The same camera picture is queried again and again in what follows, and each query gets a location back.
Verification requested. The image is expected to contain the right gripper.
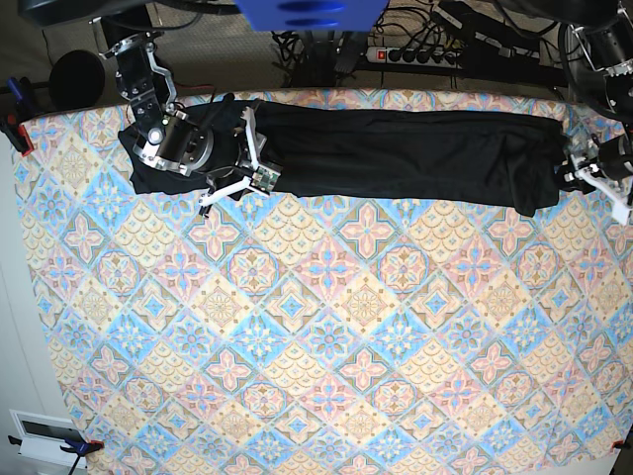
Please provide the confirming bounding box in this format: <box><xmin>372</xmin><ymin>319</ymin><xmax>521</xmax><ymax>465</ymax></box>
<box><xmin>200</xmin><ymin>116</ymin><xmax>270</xmax><ymax>183</ymax></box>

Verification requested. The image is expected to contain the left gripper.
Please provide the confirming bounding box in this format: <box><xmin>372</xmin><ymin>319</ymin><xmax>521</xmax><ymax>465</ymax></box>
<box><xmin>588</xmin><ymin>136</ymin><xmax>632</xmax><ymax>182</ymax></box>

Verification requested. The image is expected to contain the black t-shirt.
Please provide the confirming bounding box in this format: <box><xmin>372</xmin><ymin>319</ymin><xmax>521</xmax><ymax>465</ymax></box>
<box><xmin>117</xmin><ymin>98</ymin><xmax>578</xmax><ymax>218</ymax></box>

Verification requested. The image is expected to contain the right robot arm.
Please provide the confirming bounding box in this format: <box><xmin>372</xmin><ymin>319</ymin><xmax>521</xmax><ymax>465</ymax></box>
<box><xmin>92</xmin><ymin>16</ymin><xmax>281</xmax><ymax>194</ymax></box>

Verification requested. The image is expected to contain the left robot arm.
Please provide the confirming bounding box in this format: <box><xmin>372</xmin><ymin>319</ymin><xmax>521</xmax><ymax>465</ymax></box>
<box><xmin>558</xmin><ymin>1</ymin><xmax>632</xmax><ymax>181</ymax></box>

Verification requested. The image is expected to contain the black round stool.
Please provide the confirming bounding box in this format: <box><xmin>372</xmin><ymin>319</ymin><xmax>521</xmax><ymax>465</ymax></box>
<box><xmin>48</xmin><ymin>49</ymin><xmax>105</xmax><ymax>111</ymax></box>

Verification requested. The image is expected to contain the patterned tablecloth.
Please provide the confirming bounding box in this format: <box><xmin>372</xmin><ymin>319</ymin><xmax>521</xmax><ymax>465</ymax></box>
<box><xmin>12</xmin><ymin>107</ymin><xmax>632</xmax><ymax>474</ymax></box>

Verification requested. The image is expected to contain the white power strip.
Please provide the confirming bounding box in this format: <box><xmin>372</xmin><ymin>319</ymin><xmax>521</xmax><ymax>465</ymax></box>
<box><xmin>365</xmin><ymin>47</ymin><xmax>459</xmax><ymax>68</ymax></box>

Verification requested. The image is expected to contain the red black clamp left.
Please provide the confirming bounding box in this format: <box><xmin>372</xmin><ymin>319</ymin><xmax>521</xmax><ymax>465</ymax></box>
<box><xmin>0</xmin><ymin>114</ymin><xmax>34</xmax><ymax>156</ymax></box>

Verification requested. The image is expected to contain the blue clamp bottom left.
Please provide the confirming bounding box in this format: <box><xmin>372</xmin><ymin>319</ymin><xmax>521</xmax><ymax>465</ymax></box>
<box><xmin>7</xmin><ymin>435</ymin><xmax>104</xmax><ymax>474</ymax></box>

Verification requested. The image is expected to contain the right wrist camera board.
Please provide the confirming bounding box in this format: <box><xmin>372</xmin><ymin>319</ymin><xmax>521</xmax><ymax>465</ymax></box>
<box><xmin>250</xmin><ymin>165</ymin><xmax>282</xmax><ymax>196</ymax></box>

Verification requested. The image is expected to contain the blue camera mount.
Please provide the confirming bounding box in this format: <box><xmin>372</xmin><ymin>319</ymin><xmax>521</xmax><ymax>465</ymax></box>
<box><xmin>235</xmin><ymin>0</ymin><xmax>389</xmax><ymax>33</ymax></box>

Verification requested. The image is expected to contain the white wall vent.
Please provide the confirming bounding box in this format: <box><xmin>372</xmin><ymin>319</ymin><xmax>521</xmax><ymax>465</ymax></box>
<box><xmin>10</xmin><ymin>410</ymin><xmax>83</xmax><ymax>468</ymax></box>

